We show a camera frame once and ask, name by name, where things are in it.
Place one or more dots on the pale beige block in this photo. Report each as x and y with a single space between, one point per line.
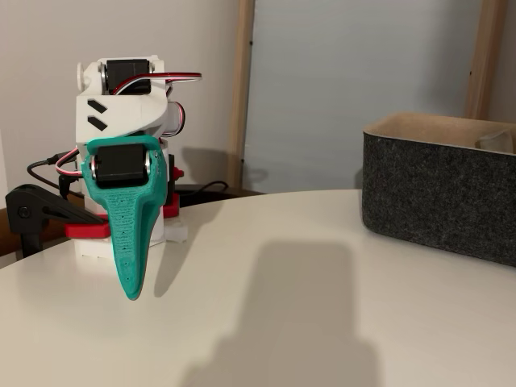
493 141

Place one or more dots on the light wooden post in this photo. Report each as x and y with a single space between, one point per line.
481 60
242 80

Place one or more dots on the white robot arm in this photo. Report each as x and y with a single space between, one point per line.
121 109

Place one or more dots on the dark grey felt basket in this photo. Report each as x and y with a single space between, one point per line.
435 193

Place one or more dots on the black clamp with red pad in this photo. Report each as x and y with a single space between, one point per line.
174 207
48 209

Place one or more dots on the pale grey panel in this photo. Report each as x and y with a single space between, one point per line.
342 80

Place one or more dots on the teal gripper black servo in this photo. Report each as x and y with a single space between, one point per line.
121 193

